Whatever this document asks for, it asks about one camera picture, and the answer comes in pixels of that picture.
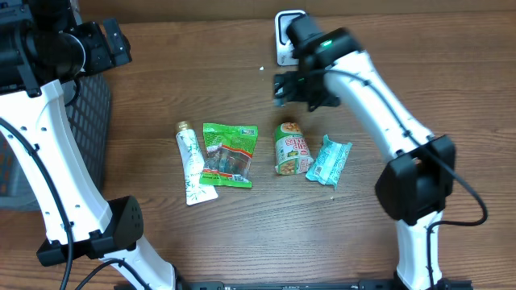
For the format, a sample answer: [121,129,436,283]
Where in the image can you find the green instant noodle cup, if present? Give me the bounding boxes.
[275,122,314,176]

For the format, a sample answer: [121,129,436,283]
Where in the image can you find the teal tissue pack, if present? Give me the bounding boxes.
[306,135,352,189]

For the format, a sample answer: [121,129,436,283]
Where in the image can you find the green snack bag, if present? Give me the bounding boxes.
[200,123,258,189]

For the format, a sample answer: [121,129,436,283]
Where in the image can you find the white tube with gold cap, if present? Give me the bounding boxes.
[176,121,218,205]

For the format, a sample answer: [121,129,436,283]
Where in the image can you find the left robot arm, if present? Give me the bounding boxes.
[1,1,185,289]

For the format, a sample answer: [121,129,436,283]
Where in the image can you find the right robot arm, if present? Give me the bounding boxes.
[273,10,456,289]

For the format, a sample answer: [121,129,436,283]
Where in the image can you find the white barcode scanner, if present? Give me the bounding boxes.
[274,10,306,66]

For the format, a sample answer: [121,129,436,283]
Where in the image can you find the gray plastic shopping basket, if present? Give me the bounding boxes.
[1,74,112,211]

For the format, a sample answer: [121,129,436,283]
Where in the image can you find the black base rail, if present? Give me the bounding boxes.
[114,280,475,290]

